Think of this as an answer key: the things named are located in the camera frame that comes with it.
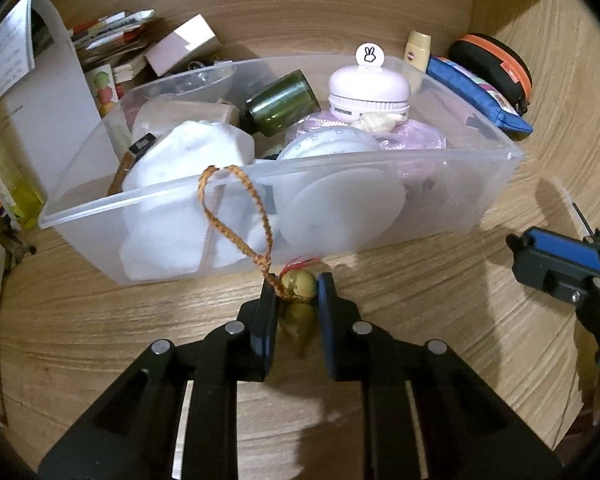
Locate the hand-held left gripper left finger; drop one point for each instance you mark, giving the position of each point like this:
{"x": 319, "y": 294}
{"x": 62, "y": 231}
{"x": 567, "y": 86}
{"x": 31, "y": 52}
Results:
{"x": 265, "y": 330}

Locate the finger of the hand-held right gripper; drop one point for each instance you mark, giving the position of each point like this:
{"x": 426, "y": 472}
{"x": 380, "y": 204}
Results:
{"x": 560, "y": 255}

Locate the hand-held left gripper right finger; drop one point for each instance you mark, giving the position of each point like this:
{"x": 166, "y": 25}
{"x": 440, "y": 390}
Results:
{"x": 327, "y": 330}

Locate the clear plastic storage bin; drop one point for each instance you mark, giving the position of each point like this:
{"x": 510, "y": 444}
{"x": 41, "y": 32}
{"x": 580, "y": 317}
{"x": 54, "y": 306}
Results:
{"x": 430, "y": 200}

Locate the wooden desktop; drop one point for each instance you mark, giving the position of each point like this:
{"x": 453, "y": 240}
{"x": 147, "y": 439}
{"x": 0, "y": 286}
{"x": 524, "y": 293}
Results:
{"x": 130, "y": 320}

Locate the white round container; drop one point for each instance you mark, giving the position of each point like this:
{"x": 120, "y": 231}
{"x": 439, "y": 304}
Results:
{"x": 345, "y": 195}

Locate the blue pencil case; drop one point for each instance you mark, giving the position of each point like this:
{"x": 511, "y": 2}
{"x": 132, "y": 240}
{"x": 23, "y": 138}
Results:
{"x": 475, "y": 95}

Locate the pink knitted bag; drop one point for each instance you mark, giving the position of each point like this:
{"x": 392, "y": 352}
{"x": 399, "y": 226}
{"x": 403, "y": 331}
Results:
{"x": 415, "y": 137}

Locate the white cloth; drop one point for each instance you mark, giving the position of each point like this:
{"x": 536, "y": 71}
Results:
{"x": 190, "y": 150}

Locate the orange and black round case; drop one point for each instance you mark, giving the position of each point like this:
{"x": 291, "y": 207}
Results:
{"x": 485, "y": 55}

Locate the seashell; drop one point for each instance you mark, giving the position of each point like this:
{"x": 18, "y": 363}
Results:
{"x": 375, "y": 121}

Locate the green glass jar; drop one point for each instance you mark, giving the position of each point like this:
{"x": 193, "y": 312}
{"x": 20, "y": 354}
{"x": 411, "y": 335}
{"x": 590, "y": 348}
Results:
{"x": 280, "y": 105}

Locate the white jar with bunny tag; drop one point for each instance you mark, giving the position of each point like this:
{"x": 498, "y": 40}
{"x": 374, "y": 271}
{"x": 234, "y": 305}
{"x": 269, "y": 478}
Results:
{"x": 365, "y": 90}

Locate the cream plastic bottle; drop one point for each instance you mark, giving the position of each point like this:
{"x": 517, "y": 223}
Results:
{"x": 419, "y": 50}

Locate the metal bowl with keys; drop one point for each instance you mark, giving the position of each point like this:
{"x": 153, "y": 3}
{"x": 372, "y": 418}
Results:
{"x": 200, "y": 67}

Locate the yellow-green folder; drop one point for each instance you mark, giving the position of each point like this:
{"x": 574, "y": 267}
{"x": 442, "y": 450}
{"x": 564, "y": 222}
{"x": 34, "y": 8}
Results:
{"x": 15, "y": 190}

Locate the small white cardboard box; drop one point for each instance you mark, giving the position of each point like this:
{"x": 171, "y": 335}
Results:
{"x": 180, "y": 45}

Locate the white paper folder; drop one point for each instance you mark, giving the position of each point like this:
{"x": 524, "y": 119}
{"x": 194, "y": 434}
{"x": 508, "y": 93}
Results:
{"x": 55, "y": 110}

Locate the stack of books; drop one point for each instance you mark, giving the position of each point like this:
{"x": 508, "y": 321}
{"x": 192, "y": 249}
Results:
{"x": 115, "y": 35}

